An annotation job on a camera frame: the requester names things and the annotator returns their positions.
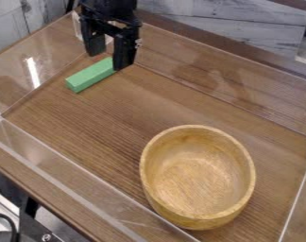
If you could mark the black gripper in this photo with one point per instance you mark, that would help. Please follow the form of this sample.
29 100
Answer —
100 12

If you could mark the green rectangular block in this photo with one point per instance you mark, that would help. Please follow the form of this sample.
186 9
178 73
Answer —
90 75

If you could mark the brown wooden bowl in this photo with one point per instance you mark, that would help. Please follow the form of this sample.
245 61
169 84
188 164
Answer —
198 176

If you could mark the clear acrylic tray walls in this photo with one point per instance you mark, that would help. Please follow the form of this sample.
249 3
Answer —
72 145

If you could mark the black table leg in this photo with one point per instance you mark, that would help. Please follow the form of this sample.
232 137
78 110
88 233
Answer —
32 207

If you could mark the black metal bracket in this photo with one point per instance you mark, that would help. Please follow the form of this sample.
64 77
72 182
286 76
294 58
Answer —
34 232

